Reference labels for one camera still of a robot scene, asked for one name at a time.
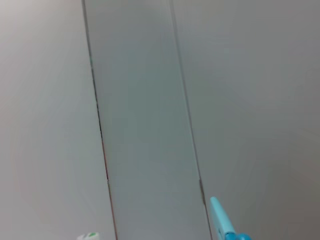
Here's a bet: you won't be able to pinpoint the blue capped scissors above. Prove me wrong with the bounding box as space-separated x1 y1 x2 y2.
209 196 252 240

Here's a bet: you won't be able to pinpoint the clear water bottle green label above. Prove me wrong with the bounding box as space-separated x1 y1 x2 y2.
76 231 101 240

